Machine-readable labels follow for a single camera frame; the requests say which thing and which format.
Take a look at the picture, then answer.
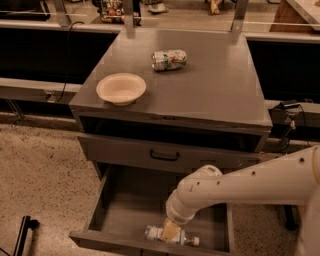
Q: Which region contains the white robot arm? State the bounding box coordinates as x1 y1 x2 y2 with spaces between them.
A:
162 146 320 256

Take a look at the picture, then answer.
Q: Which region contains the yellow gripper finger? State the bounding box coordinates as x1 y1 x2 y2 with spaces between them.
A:
161 219 181 242

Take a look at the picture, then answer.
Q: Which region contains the clear plastic water bottle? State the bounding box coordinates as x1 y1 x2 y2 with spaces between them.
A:
144 225 200 247

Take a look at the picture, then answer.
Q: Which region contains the colourful snack rack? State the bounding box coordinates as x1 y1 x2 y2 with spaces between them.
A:
97 0 141 26

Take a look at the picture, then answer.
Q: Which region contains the black power adapter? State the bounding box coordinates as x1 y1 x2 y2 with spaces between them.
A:
269 100 300 128

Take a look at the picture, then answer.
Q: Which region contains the black power cable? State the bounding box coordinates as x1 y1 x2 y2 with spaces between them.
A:
53 21 86 104

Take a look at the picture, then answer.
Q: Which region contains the grey drawer cabinet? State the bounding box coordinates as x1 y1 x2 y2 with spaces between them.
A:
68 27 274 201

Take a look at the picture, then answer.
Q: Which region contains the black metal stand leg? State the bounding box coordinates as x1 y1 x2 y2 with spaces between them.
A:
283 205 297 231

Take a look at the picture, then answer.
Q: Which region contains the open grey middle drawer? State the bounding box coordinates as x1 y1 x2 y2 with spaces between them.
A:
70 166 234 256

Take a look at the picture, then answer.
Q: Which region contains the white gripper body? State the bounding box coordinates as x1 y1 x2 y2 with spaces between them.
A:
166 191 196 225

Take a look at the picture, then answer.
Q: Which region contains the grey top drawer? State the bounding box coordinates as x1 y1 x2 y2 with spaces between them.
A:
78 133 260 173

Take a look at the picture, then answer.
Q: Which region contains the crushed green soda can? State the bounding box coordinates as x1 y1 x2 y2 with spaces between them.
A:
151 49 187 71

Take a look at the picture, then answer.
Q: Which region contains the black handle bar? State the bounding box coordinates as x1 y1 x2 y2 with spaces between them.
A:
13 215 39 256

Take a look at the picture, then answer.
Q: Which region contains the beige paper bowl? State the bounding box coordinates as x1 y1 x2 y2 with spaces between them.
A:
96 73 146 106

